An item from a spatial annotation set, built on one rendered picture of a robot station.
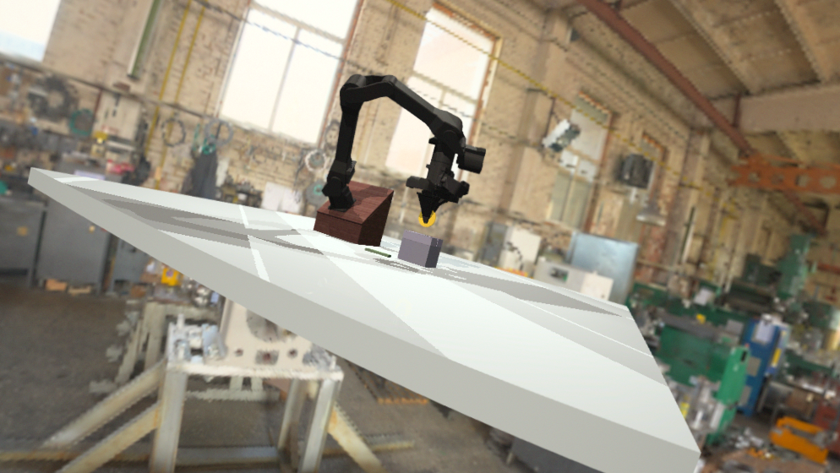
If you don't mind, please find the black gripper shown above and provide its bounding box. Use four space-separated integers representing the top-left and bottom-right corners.
406 161 459 223

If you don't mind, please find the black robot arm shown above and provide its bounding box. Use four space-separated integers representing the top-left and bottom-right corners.
322 74 486 212

